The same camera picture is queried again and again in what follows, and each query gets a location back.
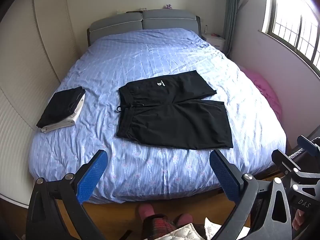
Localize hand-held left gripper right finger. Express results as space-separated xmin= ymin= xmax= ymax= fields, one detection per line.
xmin=209 ymin=149 xmax=292 ymax=240

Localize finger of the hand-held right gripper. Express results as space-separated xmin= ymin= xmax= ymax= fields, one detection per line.
xmin=271 ymin=149 xmax=320 ymax=180
xmin=297 ymin=135 xmax=320 ymax=157

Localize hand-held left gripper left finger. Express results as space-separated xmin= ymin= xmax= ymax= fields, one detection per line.
xmin=27 ymin=149 xmax=109 ymax=240

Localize black pants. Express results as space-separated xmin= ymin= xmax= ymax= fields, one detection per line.
xmin=115 ymin=70 xmax=234 ymax=150

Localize person's right hand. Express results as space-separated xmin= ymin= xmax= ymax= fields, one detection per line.
xmin=291 ymin=209 xmax=305 ymax=230

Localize pink slipper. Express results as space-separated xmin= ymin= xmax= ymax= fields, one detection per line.
xmin=175 ymin=213 xmax=193 ymax=226
xmin=138 ymin=203 xmax=157 ymax=221

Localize folded white clothing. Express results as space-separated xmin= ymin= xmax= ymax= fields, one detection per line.
xmin=41 ymin=93 xmax=86 ymax=133

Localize pink blanket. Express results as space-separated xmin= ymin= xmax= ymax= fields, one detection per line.
xmin=237 ymin=65 xmax=283 ymax=123

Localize white quilted jacket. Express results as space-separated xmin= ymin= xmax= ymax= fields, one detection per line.
xmin=162 ymin=217 xmax=251 ymax=240

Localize folded black clothing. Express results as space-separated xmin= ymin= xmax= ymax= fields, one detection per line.
xmin=36 ymin=86 xmax=85 ymax=128

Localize white ribbed wardrobe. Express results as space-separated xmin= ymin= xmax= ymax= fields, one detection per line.
xmin=0 ymin=0 xmax=84 ymax=208

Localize barred window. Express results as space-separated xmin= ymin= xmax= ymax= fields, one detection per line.
xmin=261 ymin=0 xmax=320 ymax=71

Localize blue striped bed cover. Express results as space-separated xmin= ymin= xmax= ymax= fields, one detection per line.
xmin=28 ymin=27 xmax=287 ymax=204

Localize white nightstand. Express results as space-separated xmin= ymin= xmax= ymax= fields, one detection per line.
xmin=201 ymin=33 xmax=227 ymax=53

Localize green curtain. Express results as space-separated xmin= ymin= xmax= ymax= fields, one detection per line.
xmin=222 ymin=0 xmax=247 ymax=56

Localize grey padded headboard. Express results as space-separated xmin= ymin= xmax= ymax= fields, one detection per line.
xmin=87 ymin=9 xmax=201 ymax=47

